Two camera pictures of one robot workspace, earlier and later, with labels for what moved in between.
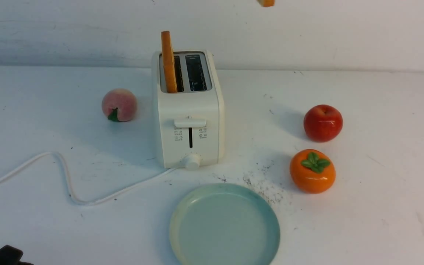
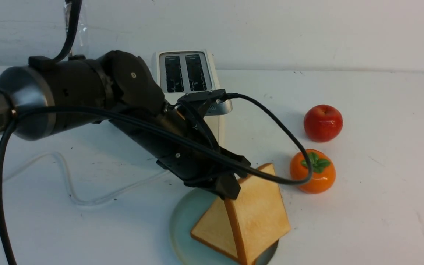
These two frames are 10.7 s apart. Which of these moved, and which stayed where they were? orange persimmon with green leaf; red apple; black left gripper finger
Moved: black left gripper finger
Stayed: orange persimmon with green leaf; red apple
